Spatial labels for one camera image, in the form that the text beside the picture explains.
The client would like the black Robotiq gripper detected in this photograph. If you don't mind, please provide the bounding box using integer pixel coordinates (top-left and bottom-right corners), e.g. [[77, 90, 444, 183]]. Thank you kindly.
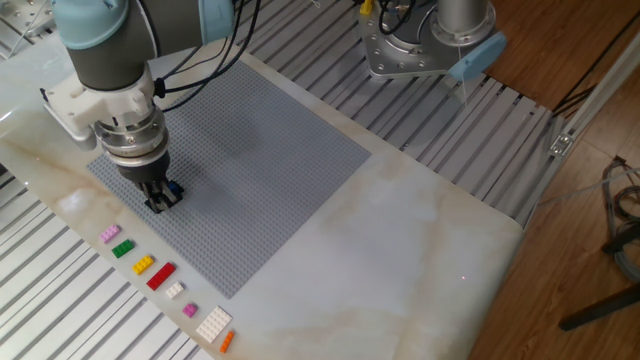
[[116, 149, 184, 215]]

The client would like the light pink Lego brick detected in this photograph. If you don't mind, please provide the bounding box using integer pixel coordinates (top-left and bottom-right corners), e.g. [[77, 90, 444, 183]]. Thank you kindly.
[[98, 223, 122, 245]]

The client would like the green Lego brick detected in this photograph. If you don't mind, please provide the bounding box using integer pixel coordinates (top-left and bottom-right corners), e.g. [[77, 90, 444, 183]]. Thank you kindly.
[[111, 238, 136, 259]]

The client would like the yellow Lego brick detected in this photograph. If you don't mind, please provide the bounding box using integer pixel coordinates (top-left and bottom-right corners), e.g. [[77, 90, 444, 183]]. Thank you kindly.
[[131, 254, 155, 276]]

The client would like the red Lego brick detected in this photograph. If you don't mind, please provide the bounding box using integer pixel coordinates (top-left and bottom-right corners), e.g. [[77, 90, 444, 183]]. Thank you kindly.
[[145, 261, 178, 292]]

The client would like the grey Lego baseplate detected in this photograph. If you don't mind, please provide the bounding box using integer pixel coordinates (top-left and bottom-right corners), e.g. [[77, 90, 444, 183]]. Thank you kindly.
[[85, 59, 372, 300]]

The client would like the large white Lego plate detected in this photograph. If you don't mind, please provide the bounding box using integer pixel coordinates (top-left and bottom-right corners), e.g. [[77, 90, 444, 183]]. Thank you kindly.
[[194, 305, 234, 344]]

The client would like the perforated aluminium plate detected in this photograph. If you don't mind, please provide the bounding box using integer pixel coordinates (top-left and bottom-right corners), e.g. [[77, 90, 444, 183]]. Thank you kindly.
[[0, 0, 57, 39]]

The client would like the white marble slab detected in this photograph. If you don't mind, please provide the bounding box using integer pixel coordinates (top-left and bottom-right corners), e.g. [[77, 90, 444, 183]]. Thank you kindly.
[[0, 0, 525, 360]]

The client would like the white zip tie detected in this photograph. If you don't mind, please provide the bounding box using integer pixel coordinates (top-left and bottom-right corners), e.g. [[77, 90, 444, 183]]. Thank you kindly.
[[457, 44, 469, 106]]

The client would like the dark furniture leg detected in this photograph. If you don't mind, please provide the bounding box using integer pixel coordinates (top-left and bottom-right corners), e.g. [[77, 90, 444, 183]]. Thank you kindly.
[[558, 283, 640, 332]]

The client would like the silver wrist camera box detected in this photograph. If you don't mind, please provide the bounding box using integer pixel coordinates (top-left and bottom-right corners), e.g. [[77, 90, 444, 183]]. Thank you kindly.
[[42, 102, 99, 152]]

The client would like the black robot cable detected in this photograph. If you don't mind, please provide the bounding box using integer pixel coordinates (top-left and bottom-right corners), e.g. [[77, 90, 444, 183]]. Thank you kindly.
[[152, 0, 419, 114]]

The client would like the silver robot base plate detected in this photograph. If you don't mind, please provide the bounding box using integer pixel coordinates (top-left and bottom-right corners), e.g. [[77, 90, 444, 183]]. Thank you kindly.
[[358, 4, 464, 80]]

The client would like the black floor cable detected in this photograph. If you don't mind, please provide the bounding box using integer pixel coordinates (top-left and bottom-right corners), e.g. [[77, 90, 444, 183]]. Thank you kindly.
[[551, 9, 640, 117]]

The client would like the aluminium frame beam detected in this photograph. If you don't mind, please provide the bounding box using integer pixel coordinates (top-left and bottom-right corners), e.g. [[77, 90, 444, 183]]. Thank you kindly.
[[548, 29, 640, 159]]

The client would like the grey floor cable bundle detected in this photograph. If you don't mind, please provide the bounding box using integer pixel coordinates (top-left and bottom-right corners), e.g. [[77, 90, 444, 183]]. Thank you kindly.
[[601, 156, 640, 282]]

